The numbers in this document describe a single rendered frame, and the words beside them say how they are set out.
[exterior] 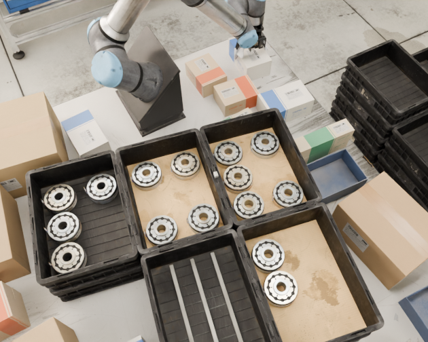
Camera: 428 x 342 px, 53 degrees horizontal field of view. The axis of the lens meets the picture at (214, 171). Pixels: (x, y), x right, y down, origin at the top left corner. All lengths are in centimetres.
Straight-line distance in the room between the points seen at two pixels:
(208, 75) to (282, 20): 157
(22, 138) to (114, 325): 73
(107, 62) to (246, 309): 93
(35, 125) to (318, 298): 114
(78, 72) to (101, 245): 185
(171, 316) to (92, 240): 36
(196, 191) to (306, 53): 186
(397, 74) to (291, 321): 151
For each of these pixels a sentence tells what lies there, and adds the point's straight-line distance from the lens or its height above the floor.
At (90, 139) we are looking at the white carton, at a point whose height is 79.
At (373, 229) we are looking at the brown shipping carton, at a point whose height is 86.
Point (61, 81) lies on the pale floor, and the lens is 310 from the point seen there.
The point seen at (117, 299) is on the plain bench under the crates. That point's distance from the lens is 153.
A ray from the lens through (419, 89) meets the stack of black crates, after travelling 243.
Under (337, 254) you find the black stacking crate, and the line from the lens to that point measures 141.
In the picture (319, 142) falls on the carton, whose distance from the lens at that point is 166.
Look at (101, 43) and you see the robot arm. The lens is 163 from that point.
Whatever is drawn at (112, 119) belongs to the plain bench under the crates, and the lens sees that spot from 188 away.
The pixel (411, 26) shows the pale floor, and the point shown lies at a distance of 357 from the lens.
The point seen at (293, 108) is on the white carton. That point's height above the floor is 78.
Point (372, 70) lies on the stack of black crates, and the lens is 244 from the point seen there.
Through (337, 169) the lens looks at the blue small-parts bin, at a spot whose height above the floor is 70.
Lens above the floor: 215
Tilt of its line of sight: 59 degrees down
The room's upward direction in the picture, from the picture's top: 1 degrees counter-clockwise
